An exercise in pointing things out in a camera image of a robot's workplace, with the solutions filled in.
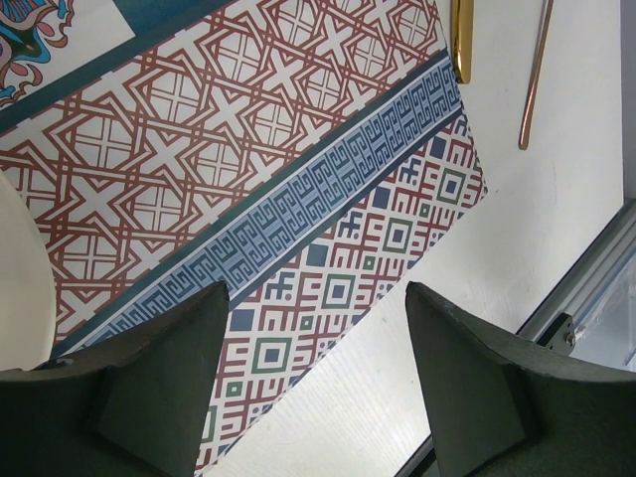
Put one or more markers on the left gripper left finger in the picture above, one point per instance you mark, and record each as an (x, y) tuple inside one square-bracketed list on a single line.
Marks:
[(134, 404)]

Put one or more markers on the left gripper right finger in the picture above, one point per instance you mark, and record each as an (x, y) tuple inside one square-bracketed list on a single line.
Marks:
[(500, 405)]

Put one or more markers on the cream plate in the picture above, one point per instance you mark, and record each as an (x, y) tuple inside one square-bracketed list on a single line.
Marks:
[(28, 298)]

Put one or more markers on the copper spoon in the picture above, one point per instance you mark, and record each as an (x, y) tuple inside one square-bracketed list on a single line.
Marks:
[(528, 112)]

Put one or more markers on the patterned cloth placemat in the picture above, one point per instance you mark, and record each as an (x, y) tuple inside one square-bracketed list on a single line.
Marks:
[(306, 153)]

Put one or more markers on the gold knife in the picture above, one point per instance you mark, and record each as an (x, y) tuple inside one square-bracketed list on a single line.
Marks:
[(461, 31)]

